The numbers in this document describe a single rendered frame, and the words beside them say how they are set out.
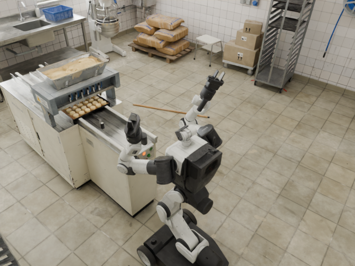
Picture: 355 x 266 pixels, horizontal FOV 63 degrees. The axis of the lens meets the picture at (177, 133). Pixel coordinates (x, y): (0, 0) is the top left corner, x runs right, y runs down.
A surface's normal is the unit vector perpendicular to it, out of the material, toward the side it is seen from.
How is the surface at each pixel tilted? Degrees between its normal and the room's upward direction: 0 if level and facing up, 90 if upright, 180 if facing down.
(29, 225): 0
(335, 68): 90
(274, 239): 0
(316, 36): 90
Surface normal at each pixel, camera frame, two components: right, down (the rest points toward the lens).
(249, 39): -0.64, 0.42
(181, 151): 0.03, -0.79
